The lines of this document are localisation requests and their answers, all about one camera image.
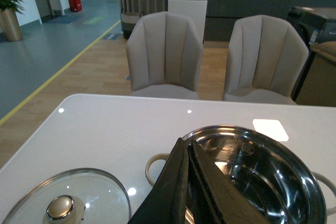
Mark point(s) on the glass pot lid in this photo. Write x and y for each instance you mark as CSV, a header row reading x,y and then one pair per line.
x,y
81,195

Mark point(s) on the red fire extinguisher box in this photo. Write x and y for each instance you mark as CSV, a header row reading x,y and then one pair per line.
x,y
75,5

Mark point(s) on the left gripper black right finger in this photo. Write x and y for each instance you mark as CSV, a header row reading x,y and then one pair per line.
x,y
215,198

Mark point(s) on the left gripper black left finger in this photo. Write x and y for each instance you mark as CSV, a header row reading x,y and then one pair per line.
x,y
166,202

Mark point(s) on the dark kitchen counter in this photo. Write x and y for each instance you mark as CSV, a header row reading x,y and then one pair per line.
x,y
222,14

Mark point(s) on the woven basket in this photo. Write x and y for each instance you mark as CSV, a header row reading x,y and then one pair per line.
x,y
128,22

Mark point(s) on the potted plant gold planter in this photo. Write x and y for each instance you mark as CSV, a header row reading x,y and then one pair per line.
x,y
9,22

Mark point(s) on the beige upholstered chair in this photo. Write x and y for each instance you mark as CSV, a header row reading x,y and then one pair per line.
x,y
164,54
265,58

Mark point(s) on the cream electric cooking pot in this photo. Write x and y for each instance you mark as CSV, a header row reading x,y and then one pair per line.
x,y
270,176

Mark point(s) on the right beige upholstered chair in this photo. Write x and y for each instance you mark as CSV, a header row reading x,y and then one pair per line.
x,y
265,58

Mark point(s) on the left beige upholstered chair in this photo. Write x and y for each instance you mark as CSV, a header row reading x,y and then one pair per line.
x,y
164,54

